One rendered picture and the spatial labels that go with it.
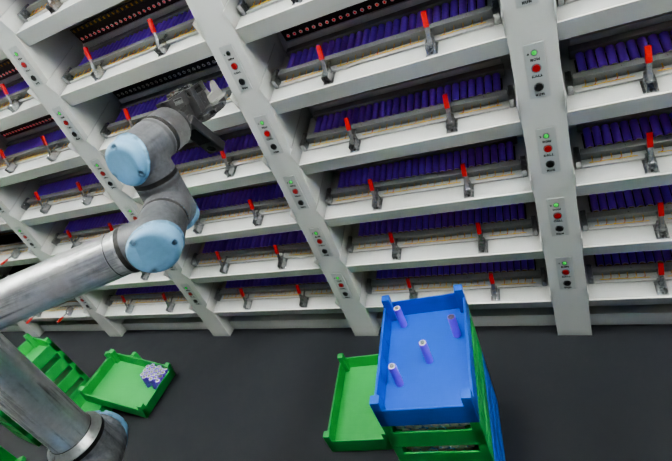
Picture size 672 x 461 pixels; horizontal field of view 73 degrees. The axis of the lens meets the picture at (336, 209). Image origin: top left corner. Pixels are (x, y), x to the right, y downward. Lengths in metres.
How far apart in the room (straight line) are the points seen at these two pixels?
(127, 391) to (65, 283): 1.29
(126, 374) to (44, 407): 0.86
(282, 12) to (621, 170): 0.88
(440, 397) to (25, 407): 0.98
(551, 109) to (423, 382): 0.67
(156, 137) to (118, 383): 1.46
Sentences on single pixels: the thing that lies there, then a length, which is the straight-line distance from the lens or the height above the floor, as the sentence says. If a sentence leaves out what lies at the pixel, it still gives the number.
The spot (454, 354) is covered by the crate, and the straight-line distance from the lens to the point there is 1.09.
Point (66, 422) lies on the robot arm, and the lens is 1.45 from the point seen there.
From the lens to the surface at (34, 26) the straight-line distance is 1.64.
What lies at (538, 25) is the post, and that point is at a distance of 1.07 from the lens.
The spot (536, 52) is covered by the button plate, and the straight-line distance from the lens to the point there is 1.08.
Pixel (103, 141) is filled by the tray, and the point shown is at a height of 0.97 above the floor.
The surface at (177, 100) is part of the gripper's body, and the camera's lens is 1.04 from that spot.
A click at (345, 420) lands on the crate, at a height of 0.00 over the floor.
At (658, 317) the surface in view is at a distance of 1.64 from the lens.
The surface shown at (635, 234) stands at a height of 0.36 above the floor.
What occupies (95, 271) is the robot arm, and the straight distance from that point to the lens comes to 0.90.
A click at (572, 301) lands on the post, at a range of 1.51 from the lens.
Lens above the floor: 1.25
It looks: 29 degrees down
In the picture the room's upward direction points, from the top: 24 degrees counter-clockwise
